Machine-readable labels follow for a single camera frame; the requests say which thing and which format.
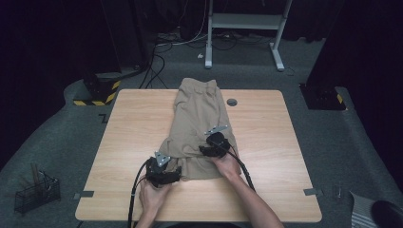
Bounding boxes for grey tape piece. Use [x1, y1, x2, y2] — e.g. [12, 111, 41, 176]
[303, 187, 324, 197]
[73, 190, 95, 200]

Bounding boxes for yellow black striped base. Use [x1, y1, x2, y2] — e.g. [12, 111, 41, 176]
[73, 70, 122, 107]

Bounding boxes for black floor cable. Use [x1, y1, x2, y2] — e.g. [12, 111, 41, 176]
[139, 44, 169, 89]

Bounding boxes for white floor cable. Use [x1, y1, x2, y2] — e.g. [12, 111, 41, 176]
[156, 0, 208, 48]

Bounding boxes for beige shorts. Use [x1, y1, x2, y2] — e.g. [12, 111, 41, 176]
[158, 77, 240, 181]

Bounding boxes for white metal stand frame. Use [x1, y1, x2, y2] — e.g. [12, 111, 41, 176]
[203, 0, 294, 72]

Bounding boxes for person's left hand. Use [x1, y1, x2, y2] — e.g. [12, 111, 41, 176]
[139, 179, 173, 214]

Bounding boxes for brown wooden stick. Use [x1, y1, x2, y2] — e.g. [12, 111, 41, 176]
[29, 162, 41, 189]

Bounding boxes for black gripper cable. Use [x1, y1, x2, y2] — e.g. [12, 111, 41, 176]
[221, 143, 257, 193]
[127, 158, 152, 228]

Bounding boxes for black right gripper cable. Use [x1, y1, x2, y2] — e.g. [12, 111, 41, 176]
[221, 143, 257, 193]

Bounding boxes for person's right hand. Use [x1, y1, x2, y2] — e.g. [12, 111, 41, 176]
[211, 152, 242, 182]

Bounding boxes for dark round object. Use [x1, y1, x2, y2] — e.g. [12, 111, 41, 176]
[371, 199, 403, 228]

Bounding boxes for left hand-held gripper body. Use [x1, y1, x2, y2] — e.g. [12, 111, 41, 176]
[144, 151, 171, 188]

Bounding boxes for striped grey cloth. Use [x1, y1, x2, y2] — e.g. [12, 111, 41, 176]
[350, 191, 378, 228]

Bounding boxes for black wire basket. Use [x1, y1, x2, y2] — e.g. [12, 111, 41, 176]
[13, 170, 62, 215]

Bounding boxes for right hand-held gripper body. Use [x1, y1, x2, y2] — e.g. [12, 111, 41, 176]
[203, 124, 232, 159]

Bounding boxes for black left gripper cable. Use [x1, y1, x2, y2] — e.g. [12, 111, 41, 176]
[127, 158, 152, 228]

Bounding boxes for black base with yellow mark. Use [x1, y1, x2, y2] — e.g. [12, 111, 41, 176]
[298, 83, 347, 111]

